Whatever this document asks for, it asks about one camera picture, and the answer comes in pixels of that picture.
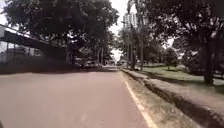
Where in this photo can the tall white tower building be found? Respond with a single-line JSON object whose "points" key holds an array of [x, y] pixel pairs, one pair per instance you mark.
{"points": [[129, 20]]}

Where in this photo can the painted yellow road line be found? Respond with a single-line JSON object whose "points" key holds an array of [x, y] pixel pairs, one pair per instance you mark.
{"points": [[141, 110]]}

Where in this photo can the grass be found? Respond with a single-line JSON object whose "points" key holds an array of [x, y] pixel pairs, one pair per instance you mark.
{"points": [[166, 72]]}

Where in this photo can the reddish grey asphalt road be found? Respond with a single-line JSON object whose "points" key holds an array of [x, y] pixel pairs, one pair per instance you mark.
{"points": [[66, 100]]}

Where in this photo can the group of trees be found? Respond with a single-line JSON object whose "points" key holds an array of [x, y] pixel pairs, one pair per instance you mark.
{"points": [[200, 26], [66, 23]]}

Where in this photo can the gravel verge strip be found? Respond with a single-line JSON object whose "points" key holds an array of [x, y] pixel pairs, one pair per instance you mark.
{"points": [[160, 113]]}

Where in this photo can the concrete kerb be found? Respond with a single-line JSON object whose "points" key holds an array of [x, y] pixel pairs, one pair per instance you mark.
{"points": [[186, 104]]}

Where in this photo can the footbridge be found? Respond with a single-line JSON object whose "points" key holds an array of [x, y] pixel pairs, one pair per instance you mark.
{"points": [[26, 40]]}

